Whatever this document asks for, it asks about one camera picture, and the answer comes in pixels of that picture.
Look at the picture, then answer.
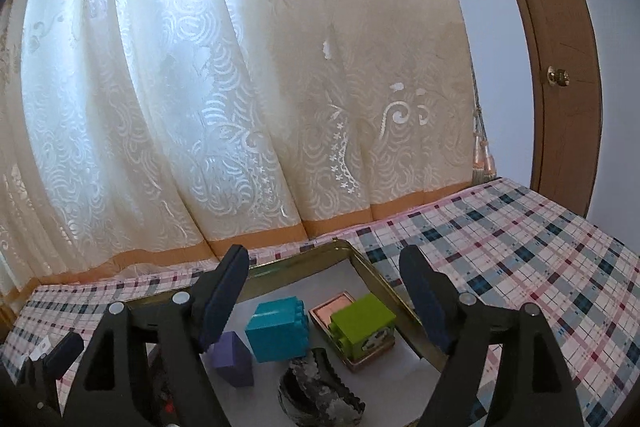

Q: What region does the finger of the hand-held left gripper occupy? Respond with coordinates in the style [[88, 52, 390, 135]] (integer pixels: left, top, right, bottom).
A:
[[44, 332, 86, 380]]

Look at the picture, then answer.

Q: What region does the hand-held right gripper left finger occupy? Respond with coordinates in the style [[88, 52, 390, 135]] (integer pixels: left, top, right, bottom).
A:
[[65, 244, 251, 427]]

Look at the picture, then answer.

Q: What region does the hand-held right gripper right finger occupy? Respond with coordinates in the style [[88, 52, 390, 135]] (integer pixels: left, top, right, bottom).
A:
[[398, 245, 583, 427]]

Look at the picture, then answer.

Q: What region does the purple block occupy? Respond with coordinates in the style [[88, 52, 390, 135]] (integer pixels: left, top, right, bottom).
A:
[[212, 331, 253, 389]]

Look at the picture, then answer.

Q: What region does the cyan building block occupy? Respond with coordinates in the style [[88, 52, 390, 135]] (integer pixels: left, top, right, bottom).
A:
[[245, 298, 311, 364]]

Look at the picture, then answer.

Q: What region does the green building block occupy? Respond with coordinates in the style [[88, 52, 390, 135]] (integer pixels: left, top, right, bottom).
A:
[[330, 293, 397, 360]]

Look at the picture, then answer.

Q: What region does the metal tray with white lining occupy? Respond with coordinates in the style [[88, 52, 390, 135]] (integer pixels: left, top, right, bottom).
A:
[[120, 239, 451, 427]]

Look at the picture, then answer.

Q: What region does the copper embossed tin box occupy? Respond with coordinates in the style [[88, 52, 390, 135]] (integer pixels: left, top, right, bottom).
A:
[[308, 291, 397, 373]]

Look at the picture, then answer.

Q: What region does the camouflage hair claw clip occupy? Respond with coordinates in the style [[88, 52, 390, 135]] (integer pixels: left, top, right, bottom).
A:
[[278, 347, 366, 427]]

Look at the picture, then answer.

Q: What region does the cream curtain with orange band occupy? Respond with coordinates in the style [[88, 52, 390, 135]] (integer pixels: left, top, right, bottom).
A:
[[0, 0, 477, 305]]

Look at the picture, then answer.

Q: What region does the brown wooden door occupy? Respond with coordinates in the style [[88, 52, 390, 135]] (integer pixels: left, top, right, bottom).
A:
[[475, 0, 602, 218]]

